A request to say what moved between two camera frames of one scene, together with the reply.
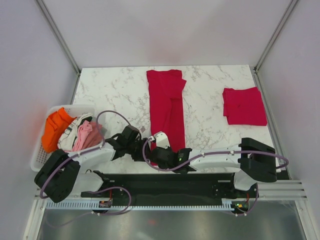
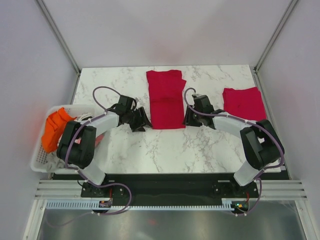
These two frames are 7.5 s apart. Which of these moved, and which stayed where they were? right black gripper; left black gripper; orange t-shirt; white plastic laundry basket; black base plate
Moved: right black gripper; left black gripper
Stayed: white plastic laundry basket; black base plate; orange t-shirt
